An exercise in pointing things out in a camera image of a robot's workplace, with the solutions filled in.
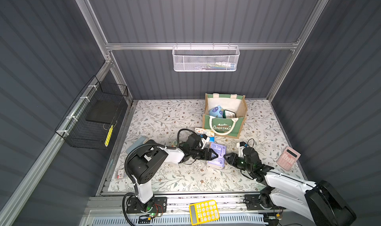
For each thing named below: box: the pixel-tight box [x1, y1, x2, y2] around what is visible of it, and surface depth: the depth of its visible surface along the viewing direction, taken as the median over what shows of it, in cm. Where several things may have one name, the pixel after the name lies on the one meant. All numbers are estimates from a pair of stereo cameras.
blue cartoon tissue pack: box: [208, 105, 224, 119], surface depth 99 cm
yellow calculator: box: [189, 199, 220, 226], surface depth 72 cm
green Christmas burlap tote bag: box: [202, 93, 248, 139], surface depth 95 cm
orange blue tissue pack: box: [194, 127, 215, 143], surface depth 95 cm
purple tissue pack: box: [206, 142, 227, 169], surface depth 86 cm
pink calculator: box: [276, 145, 302, 171], surface depth 90 cm
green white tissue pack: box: [222, 109, 237, 119], surface depth 100 cm
